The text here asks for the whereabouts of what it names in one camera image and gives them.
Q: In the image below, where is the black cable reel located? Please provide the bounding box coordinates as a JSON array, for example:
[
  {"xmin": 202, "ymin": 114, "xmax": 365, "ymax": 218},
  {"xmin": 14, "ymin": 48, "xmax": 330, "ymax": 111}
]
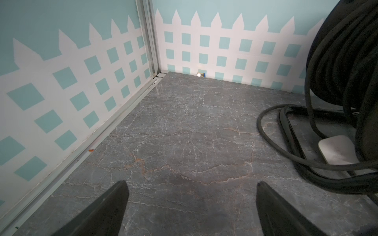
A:
[{"xmin": 257, "ymin": 1, "xmax": 378, "ymax": 203}]

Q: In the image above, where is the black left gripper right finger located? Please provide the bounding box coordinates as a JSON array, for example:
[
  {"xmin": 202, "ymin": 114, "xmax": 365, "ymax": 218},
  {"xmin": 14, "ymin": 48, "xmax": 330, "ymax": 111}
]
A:
[{"xmin": 256, "ymin": 182, "xmax": 325, "ymax": 236}]

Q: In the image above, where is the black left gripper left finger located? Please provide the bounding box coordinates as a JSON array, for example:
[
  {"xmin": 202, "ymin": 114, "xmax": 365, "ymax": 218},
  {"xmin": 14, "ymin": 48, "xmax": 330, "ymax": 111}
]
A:
[{"xmin": 53, "ymin": 181, "xmax": 129, "ymax": 236}]

